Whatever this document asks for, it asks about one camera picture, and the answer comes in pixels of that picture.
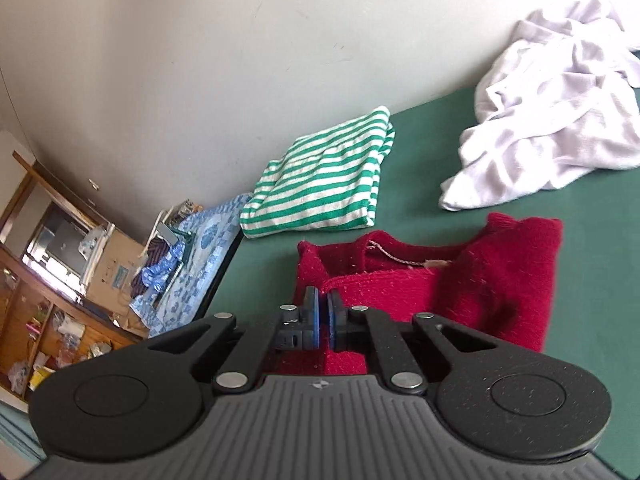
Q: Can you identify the dark patterned cloth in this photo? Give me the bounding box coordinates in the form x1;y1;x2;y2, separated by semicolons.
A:
131;239;177;301

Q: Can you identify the green white striped folded garment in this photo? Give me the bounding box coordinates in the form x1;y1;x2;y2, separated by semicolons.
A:
240;105;396;239

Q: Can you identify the wooden cabinet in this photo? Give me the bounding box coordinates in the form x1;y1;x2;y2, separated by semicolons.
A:
0;152;146;401

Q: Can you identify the silver appliance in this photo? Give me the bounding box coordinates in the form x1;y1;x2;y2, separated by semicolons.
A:
22;205;108;281

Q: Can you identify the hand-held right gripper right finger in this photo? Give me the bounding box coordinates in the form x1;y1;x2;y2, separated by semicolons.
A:
327;291;501;392

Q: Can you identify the blue floral towel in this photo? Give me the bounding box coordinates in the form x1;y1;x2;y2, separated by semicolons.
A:
129;192;252;339

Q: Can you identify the cardboard box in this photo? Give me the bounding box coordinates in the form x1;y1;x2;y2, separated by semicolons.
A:
85;224;147;306

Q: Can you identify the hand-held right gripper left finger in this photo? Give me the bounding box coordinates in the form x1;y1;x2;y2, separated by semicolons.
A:
145;286;321;393

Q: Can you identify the white crumpled garment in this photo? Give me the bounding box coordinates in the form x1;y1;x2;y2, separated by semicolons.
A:
439;0;640;212

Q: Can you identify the grey device on green stand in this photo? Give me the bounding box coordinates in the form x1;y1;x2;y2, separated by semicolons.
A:
147;207;196;266

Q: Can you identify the red knitted sweater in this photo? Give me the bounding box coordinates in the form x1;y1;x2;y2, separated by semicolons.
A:
272;212;564;377

